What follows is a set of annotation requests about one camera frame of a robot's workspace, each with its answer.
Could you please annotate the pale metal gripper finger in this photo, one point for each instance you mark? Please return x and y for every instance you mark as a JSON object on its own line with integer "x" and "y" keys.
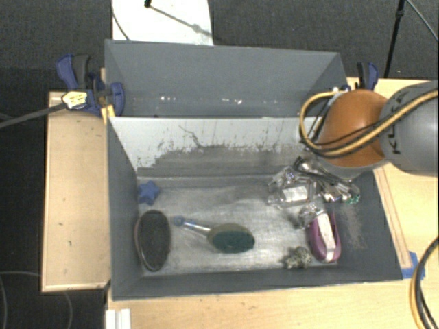
{"x": 291, "y": 195}
{"x": 287, "y": 177}

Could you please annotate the mottled grey-green toy animal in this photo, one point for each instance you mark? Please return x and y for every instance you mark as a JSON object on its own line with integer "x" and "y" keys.
{"x": 299, "y": 258}

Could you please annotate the grey metal bin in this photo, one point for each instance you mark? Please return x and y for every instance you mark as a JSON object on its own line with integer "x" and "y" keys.
{"x": 212, "y": 77}

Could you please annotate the blue star-shaped toy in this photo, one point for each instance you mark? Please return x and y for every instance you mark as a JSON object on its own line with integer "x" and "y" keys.
{"x": 148, "y": 192}

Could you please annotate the dark brown oval brush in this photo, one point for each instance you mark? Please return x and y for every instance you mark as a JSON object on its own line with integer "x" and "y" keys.
{"x": 154, "y": 242}

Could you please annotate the pale wood board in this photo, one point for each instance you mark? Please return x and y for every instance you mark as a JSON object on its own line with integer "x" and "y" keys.
{"x": 75, "y": 197}

